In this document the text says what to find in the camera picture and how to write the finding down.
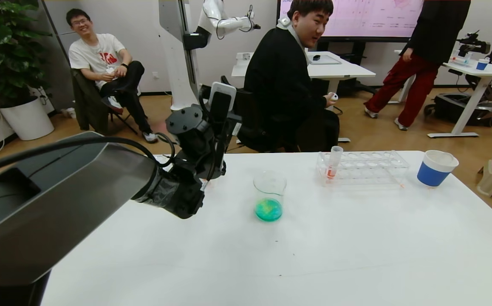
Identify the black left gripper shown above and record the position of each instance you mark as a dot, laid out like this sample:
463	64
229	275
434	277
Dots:
203	153

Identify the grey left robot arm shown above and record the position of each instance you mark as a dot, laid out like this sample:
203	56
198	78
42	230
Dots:
59	204

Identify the black desktop robot arm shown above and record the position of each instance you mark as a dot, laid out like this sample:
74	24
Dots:
471	42

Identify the black wheeled robot base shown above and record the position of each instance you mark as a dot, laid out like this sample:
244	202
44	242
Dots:
450	108

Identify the clear glass beaker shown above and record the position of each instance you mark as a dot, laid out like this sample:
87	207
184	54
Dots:
268	210

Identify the orange pigment test tube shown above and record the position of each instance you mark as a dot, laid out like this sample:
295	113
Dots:
331	172

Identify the small clear tube rack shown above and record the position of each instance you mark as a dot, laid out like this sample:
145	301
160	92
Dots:
462	59

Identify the black office chair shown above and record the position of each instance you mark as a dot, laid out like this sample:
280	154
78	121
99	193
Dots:
250	127

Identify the white humanoid robot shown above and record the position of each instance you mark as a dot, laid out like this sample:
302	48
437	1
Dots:
178	63

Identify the person in black sweater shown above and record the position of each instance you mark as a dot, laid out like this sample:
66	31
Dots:
280	80

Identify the black folding chair with jacket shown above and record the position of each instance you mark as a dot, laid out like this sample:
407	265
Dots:
85	102

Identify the person in white t-shirt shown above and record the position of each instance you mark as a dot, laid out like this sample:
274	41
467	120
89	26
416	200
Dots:
97	53

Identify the grey tablet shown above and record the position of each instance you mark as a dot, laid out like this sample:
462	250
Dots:
326	60

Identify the black screen stand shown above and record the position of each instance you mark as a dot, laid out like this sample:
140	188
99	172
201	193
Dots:
352	87

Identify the white plant pot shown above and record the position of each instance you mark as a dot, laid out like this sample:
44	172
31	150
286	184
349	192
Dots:
27	121

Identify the green leafy plant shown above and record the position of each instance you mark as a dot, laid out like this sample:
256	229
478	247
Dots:
4	46

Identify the person in red trousers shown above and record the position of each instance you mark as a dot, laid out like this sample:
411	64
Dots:
420	80

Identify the blue white paper cup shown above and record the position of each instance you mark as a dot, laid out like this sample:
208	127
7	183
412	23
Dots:
432	174

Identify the small blue paper cup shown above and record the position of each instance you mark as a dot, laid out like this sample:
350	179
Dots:
482	64

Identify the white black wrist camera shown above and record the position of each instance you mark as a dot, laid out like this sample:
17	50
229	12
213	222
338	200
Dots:
224	91

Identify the large wall display screen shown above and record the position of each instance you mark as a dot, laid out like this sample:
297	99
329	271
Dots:
356	21

